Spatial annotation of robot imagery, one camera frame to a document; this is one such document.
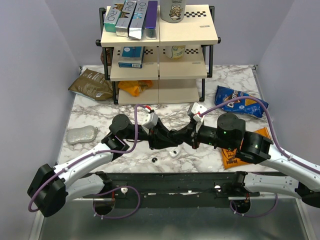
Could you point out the silver blue RIO box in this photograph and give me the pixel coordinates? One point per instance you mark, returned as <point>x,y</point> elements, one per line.
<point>137,23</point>

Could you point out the purple box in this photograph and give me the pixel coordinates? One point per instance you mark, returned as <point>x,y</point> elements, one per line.
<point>151,20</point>

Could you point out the cream printed mug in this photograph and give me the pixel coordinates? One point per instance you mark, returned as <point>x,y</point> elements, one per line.
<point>174,52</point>

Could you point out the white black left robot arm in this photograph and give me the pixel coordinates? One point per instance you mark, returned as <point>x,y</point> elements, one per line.
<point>52,187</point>

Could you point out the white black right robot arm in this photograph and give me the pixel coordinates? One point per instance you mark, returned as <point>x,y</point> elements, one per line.
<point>300,178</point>

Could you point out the white earbud charging case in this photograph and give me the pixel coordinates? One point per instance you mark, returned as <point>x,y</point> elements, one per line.
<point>174,153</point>

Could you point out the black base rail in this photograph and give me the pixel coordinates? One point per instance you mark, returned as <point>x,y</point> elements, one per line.
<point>160,190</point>

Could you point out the beige three-tier shelf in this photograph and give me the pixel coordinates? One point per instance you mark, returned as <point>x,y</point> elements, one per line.
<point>174,80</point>

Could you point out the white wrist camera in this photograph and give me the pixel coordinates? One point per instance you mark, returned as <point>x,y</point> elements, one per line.
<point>150,120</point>
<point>195,110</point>

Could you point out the white cartoon mug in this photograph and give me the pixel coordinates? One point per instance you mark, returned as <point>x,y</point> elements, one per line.
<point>172,11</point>

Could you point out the silver glitter pouch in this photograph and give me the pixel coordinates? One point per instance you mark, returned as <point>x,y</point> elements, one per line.
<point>81,135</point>

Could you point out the blue Doritos chip bag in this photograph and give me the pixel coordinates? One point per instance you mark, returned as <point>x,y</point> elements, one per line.
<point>240,106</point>

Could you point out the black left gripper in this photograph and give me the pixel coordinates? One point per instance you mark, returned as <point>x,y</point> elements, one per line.
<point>160,137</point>

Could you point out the brown foil pouch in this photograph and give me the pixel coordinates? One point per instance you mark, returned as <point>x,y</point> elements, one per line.
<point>93,85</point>

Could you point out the blue white carton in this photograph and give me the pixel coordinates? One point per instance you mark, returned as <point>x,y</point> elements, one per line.
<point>131,57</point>

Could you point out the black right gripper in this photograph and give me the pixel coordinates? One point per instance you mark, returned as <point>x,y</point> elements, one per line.
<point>190,130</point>

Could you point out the yellow orange snack packet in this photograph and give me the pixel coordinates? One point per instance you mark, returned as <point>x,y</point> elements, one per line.
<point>135,87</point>

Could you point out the dark brown packet behind shelf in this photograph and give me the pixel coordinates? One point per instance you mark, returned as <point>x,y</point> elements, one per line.
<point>105,57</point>

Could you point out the orange snack bag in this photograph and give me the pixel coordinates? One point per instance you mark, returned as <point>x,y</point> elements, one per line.
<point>229,158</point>

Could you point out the teal RIO box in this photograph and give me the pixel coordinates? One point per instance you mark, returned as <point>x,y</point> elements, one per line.
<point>113,15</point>

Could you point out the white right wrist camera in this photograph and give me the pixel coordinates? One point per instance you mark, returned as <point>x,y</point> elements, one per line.
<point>195,110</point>

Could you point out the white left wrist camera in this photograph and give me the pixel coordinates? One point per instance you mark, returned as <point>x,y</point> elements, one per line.
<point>150,120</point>

